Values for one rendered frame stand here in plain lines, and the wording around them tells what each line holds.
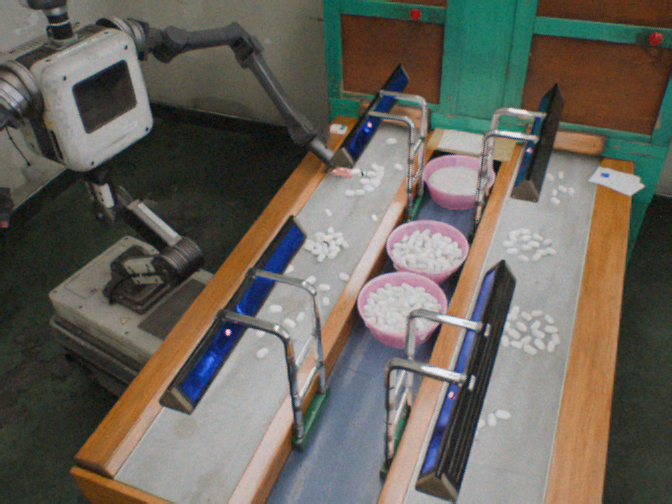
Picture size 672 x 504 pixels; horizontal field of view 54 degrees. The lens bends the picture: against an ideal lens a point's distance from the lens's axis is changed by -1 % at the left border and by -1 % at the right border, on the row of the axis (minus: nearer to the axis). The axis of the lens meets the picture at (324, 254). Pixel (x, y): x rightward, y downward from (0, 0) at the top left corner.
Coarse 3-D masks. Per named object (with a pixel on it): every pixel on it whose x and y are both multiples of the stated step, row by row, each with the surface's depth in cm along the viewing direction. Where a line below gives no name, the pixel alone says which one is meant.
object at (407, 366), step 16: (432, 320) 145; (448, 320) 143; (464, 320) 142; (400, 368) 135; (416, 368) 134; (432, 368) 133; (384, 384) 142; (400, 384) 150; (400, 400) 161; (400, 416) 173; (400, 432) 169; (384, 448) 157; (384, 464) 162
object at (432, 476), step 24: (504, 264) 157; (480, 288) 158; (504, 288) 155; (480, 312) 148; (504, 312) 151; (480, 336) 140; (456, 360) 142; (480, 360) 137; (480, 384) 134; (456, 408) 126; (480, 408) 132; (456, 432) 123; (432, 456) 122; (456, 456) 121; (432, 480) 117; (456, 480) 119
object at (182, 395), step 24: (288, 240) 172; (264, 264) 163; (288, 264) 170; (240, 288) 155; (264, 288) 161; (240, 312) 153; (216, 336) 146; (240, 336) 151; (192, 360) 139; (216, 360) 144; (192, 384) 138; (168, 408) 138; (192, 408) 136
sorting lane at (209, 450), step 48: (384, 144) 271; (336, 192) 247; (384, 192) 245; (288, 288) 208; (336, 288) 207; (240, 384) 180; (192, 432) 169; (240, 432) 168; (144, 480) 159; (192, 480) 159
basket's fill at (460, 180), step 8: (448, 168) 257; (456, 168) 256; (464, 168) 257; (432, 176) 254; (440, 176) 253; (448, 176) 251; (456, 176) 251; (464, 176) 252; (472, 176) 252; (432, 184) 249; (440, 184) 249; (448, 184) 248; (456, 184) 248; (464, 184) 247; (472, 184) 248; (448, 192) 245; (456, 192) 244; (464, 192) 244; (472, 192) 243
